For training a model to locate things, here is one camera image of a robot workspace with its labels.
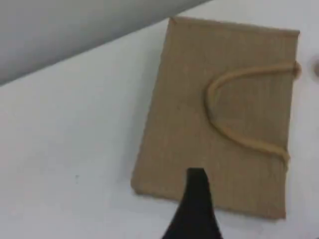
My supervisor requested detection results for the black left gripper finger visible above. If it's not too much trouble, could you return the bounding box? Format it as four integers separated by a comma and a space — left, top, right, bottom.
161, 167, 224, 239

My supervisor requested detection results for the brown jute bag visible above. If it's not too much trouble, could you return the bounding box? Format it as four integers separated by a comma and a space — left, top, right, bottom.
130, 16, 303, 220

